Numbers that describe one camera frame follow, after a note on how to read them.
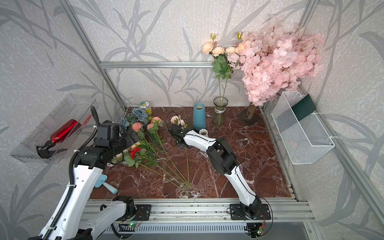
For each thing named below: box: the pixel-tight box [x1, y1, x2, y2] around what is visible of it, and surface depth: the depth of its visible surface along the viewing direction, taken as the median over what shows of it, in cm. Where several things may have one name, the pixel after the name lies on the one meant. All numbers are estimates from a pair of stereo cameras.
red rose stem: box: [123, 147, 190, 196], surface depth 88 cm
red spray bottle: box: [35, 119, 82, 158], surface depth 64 cm
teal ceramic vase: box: [193, 102, 206, 132], surface depth 97 cm
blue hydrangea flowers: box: [119, 107, 148, 130], surface depth 103 cm
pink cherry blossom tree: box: [228, 17, 325, 120], surface depth 74 cm
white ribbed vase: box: [199, 128, 209, 138], surface depth 88 cm
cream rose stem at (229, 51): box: [221, 31, 243, 100], surface depth 82 cm
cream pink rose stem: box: [202, 32, 230, 125], surface depth 88 cm
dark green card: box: [291, 94, 317, 122], surface depth 71 cm
